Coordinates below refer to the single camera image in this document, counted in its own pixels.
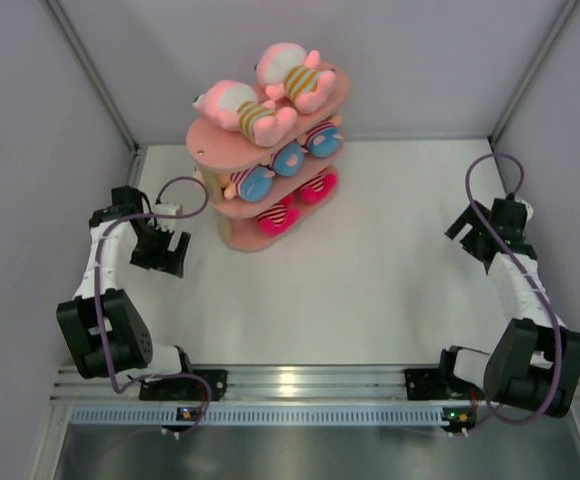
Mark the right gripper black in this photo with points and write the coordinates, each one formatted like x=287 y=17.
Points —
x=468 y=216

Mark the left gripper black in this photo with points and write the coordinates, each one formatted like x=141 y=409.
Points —
x=165 y=260

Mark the white glasses plush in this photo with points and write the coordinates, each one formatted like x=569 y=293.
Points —
x=279 y=217
x=318 y=187

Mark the large pink frog plush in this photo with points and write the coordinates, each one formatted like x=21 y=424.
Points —
x=235 y=106

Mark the orange-head blue-body plush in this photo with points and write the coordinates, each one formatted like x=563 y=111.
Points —
x=323 y=139

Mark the small pink frog plush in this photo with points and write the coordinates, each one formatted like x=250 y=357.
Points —
x=288 y=71

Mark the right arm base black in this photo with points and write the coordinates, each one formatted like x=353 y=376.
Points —
x=427 y=384

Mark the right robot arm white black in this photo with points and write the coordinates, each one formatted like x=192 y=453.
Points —
x=535 y=365

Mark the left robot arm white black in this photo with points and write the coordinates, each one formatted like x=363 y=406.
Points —
x=127 y=233

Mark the pink three-tier shelf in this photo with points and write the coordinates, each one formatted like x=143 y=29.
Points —
x=266 y=153

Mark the blue plush on shelf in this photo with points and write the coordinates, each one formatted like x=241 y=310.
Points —
x=250 y=185
x=288 y=161

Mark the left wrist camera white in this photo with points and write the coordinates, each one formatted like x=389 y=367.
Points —
x=166 y=216

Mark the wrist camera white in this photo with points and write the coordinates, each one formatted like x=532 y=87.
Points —
x=528 y=209
x=166 y=216

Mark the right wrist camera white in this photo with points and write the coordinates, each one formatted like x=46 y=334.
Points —
x=528 y=209

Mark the aluminium mounting rail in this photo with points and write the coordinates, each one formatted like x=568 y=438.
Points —
x=259 y=383

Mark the slotted cable duct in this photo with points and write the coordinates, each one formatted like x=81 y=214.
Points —
x=233 y=415

